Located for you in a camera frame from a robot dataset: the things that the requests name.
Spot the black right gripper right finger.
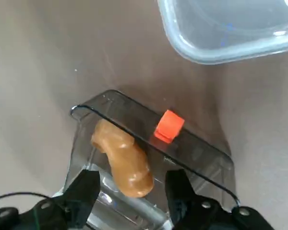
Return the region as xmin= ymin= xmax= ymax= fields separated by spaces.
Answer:
xmin=167 ymin=169 xmax=274 ymax=230

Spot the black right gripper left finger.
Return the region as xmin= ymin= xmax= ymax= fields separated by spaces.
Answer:
xmin=0 ymin=169 xmax=101 ymax=230

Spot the tan glossy sausage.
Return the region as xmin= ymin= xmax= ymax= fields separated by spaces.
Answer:
xmin=90 ymin=119 xmax=155 ymax=198

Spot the smoky clear drawer orange knob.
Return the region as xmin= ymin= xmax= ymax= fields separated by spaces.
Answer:
xmin=66 ymin=89 xmax=241 ymax=214

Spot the white three-layer storage box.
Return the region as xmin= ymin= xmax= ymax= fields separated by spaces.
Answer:
xmin=51 ymin=184 xmax=173 ymax=230

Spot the clear plastic container lid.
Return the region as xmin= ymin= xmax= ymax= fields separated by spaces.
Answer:
xmin=157 ymin=0 xmax=288 ymax=65

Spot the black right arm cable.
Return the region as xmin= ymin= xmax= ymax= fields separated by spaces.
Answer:
xmin=0 ymin=191 xmax=52 ymax=203

